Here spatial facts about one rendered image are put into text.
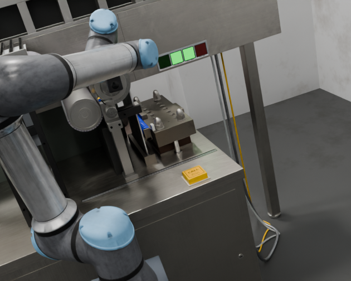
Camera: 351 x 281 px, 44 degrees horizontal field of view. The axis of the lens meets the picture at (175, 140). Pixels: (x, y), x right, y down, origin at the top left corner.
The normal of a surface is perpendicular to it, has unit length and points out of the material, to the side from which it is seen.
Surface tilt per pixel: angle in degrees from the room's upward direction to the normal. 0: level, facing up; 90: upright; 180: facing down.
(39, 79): 76
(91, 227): 7
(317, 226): 0
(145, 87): 90
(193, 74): 90
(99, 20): 50
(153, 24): 90
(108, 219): 7
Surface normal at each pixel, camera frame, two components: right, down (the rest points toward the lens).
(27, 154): 0.73, 0.17
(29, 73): 0.43, -0.18
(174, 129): 0.33, 0.33
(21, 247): -0.23, -0.88
